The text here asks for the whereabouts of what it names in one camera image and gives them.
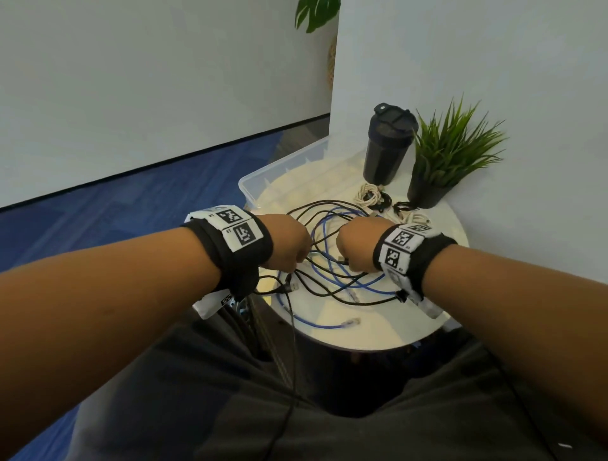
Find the person's left forearm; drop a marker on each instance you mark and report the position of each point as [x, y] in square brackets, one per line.
[104, 313]

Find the person's right hand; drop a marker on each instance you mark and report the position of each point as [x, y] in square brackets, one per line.
[363, 242]

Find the clear plastic storage bin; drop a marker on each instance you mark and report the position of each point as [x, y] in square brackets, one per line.
[275, 175]

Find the person's right forearm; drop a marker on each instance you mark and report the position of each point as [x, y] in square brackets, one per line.
[527, 313]

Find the person's left hand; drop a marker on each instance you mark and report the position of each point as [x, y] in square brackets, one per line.
[285, 242]

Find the large leafy green plant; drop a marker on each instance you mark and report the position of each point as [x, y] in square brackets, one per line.
[316, 14]

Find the person's dark trousers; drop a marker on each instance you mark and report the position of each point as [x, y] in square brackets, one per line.
[214, 394]

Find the black tumbler with lid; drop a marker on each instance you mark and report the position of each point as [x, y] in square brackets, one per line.
[387, 147]

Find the round white table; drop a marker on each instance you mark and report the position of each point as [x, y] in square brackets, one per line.
[394, 327]

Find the small potted grass plant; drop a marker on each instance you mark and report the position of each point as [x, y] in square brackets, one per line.
[451, 147]

